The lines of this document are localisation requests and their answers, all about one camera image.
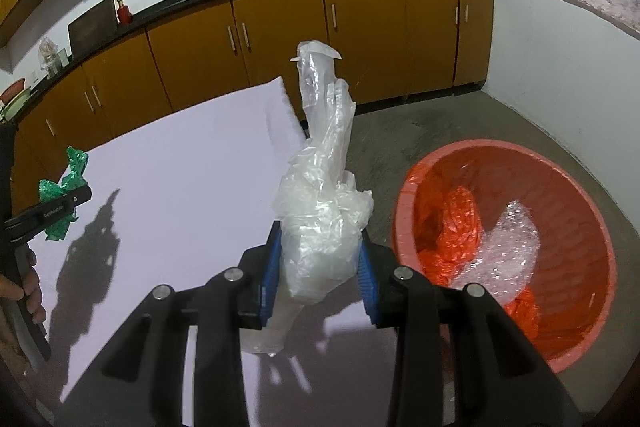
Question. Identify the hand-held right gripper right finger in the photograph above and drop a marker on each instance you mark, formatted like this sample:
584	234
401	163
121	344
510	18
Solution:
369	292

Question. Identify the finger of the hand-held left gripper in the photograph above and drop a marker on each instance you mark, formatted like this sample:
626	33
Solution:
80	198

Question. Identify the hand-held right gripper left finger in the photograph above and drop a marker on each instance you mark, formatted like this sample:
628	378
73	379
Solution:
267	287

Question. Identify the small dark green plastic bag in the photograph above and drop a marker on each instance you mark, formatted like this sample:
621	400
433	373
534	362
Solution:
75	169

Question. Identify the translucent white plastic bag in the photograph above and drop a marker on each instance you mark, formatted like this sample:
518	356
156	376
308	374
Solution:
320	217

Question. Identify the red plastic basin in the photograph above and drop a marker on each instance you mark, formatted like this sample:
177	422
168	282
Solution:
575	227

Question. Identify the person's left hand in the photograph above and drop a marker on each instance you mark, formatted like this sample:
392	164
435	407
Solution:
36	297

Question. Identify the brown red basin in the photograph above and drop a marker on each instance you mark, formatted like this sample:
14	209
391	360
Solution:
11	89

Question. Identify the bubble wrap sheet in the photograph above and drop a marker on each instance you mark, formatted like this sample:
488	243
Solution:
505	247

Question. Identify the clear bag with jars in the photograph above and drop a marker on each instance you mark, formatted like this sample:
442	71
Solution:
50	57

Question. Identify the dark wooden cutting board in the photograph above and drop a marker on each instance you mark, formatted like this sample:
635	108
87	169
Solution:
92	27

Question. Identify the red bottle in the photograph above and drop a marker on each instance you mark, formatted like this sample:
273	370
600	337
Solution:
124	14

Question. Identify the wooden base cabinets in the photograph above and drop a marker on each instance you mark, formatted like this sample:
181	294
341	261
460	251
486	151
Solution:
280	37

